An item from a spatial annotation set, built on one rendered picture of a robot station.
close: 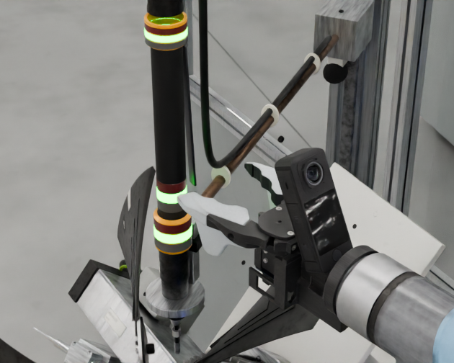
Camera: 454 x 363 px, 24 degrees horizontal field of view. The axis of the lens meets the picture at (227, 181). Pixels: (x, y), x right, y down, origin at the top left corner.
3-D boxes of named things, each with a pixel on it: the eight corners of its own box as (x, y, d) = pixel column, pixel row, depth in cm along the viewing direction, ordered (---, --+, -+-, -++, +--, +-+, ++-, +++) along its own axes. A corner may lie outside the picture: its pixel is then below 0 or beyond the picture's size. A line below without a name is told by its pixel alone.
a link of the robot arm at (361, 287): (369, 293, 91) (430, 255, 95) (331, 269, 94) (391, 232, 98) (363, 357, 95) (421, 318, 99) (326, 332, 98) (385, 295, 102)
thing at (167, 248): (164, 227, 123) (164, 218, 122) (198, 235, 121) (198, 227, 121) (148, 247, 120) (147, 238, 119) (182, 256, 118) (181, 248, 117)
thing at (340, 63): (328, 73, 173) (329, 45, 170) (351, 77, 171) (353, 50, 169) (318, 86, 169) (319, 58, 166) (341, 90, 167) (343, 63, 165)
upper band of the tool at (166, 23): (157, 31, 109) (156, 5, 108) (194, 38, 108) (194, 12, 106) (138, 47, 106) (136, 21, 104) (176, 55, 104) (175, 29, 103)
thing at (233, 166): (330, 41, 165) (331, 33, 164) (339, 42, 164) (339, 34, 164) (181, 224, 124) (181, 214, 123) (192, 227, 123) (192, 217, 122)
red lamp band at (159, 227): (163, 208, 121) (163, 199, 121) (198, 217, 120) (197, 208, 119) (146, 229, 118) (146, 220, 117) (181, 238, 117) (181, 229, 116)
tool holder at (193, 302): (168, 266, 131) (166, 201, 125) (220, 280, 128) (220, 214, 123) (135, 309, 124) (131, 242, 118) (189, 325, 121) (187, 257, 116)
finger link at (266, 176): (243, 201, 115) (275, 248, 108) (244, 155, 112) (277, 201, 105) (270, 195, 116) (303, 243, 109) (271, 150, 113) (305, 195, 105)
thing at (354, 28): (333, 33, 176) (336, -15, 171) (373, 40, 173) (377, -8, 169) (312, 58, 168) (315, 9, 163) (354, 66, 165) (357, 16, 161)
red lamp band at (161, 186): (164, 174, 118) (164, 165, 117) (191, 181, 117) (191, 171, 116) (150, 189, 116) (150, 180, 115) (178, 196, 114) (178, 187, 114)
